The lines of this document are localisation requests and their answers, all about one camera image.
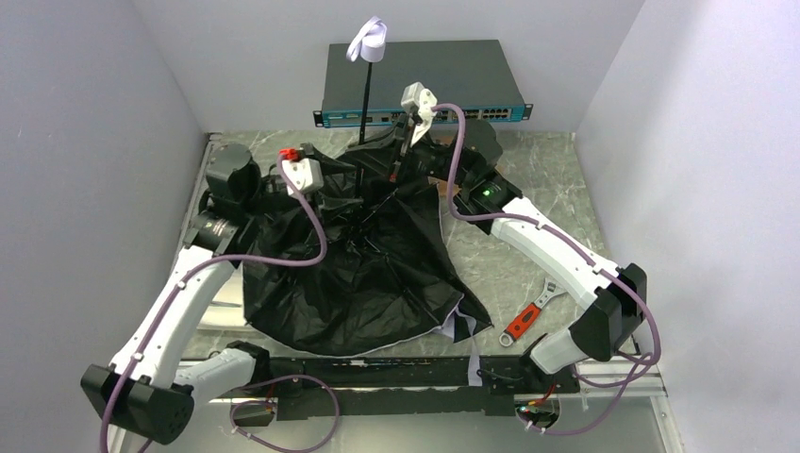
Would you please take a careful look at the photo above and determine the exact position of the black folding umbrella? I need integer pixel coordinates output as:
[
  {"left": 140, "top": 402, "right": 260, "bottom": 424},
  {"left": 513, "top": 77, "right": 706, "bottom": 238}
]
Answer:
[{"left": 241, "top": 16, "right": 495, "bottom": 359}]

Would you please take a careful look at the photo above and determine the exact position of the beige umbrella case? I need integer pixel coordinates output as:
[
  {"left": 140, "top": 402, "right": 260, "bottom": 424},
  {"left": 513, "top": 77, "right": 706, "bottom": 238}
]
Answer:
[{"left": 198, "top": 302, "right": 247, "bottom": 330}]

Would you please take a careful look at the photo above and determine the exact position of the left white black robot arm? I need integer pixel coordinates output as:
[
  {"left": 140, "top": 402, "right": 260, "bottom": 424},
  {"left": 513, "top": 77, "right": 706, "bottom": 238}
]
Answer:
[{"left": 80, "top": 144, "right": 327, "bottom": 452}]

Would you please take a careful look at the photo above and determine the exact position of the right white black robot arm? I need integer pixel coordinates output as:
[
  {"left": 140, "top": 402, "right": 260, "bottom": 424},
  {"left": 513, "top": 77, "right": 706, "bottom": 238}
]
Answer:
[{"left": 386, "top": 120, "right": 658, "bottom": 379}]

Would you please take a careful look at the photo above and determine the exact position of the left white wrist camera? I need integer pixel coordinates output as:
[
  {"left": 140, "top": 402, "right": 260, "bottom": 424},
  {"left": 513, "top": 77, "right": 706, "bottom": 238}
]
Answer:
[{"left": 277, "top": 148, "right": 325, "bottom": 198}]

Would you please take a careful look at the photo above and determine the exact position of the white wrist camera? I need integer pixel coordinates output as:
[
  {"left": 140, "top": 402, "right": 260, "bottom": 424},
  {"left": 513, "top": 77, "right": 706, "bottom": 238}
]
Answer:
[
  {"left": 277, "top": 148, "right": 325, "bottom": 198},
  {"left": 401, "top": 82, "right": 438, "bottom": 146}
]

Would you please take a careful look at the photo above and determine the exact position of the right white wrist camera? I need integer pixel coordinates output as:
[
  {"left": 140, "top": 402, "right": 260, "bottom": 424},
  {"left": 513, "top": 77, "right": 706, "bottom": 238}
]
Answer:
[{"left": 401, "top": 82, "right": 438, "bottom": 146}]

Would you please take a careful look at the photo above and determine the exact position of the teal grey network switch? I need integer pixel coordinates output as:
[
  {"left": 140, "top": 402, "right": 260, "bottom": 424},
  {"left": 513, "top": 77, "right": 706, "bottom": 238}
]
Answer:
[{"left": 313, "top": 40, "right": 533, "bottom": 128}]

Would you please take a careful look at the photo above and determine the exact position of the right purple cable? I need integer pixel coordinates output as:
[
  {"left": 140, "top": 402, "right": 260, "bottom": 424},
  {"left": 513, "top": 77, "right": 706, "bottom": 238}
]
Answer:
[{"left": 431, "top": 103, "right": 662, "bottom": 438}]

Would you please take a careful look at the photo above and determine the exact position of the purple cable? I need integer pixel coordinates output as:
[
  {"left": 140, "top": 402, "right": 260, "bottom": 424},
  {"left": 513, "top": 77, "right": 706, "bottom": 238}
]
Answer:
[
  {"left": 431, "top": 103, "right": 662, "bottom": 438},
  {"left": 98, "top": 156, "right": 342, "bottom": 453}
]

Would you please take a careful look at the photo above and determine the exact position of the red handled adjustable wrench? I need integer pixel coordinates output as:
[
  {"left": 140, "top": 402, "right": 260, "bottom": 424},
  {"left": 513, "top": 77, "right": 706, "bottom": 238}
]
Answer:
[{"left": 498, "top": 277, "right": 566, "bottom": 347}]

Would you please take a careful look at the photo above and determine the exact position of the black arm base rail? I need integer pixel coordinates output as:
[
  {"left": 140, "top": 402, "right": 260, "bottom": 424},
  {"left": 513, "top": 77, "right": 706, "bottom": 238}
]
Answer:
[{"left": 227, "top": 355, "right": 580, "bottom": 421}]

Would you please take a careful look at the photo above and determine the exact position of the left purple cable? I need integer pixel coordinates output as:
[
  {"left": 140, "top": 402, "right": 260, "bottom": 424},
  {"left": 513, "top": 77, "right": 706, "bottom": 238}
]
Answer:
[{"left": 98, "top": 156, "right": 342, "bottom": 453}]

